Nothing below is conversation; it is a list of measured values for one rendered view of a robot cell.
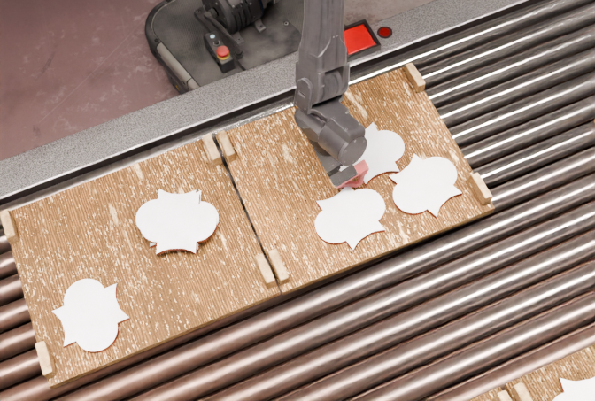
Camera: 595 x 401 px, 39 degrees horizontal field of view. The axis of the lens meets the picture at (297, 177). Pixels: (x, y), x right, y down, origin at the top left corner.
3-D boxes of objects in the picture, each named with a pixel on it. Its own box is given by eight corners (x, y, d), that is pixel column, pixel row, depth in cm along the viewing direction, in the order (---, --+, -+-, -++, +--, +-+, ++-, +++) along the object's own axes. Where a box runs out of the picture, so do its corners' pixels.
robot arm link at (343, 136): (337, 61, 137) (297, 74, 132) (386, 96, 130) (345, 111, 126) (326, 119, 144) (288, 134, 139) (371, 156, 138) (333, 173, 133)
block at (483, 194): (467, 180, 152) (468, 173, 150) (475, 176, 152) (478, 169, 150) (482, 206, 149) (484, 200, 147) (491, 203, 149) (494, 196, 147)
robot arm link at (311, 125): (308, 88, 138) (285, 113, 137) (336, 110, 134) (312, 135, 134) (322, 109, 144) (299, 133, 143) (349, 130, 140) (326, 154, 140)
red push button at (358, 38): (336, 37, 172) (336, 33, 171) (363, 27, 173) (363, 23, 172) (349, 58, 169) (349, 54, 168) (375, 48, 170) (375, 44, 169)
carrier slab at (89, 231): (4, 217, 154) (1, 213, 153) (212, 139, 161) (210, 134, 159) (51, 389, 138) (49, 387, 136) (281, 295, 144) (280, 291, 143)
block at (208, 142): (203, 142, 158) (201, 134, 156) (212, 139, 159) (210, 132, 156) (213, 167, 156) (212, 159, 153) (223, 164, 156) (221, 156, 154)
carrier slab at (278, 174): (216, 139, 161) (215, 134, 159) (408, 69, 167) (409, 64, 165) (282, 296, 144) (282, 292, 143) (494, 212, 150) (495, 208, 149)
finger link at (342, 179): (363, 155, 154) (348, 132, 146) (381, 184, 150) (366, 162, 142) (332, 173, 154) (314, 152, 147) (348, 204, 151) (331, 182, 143)
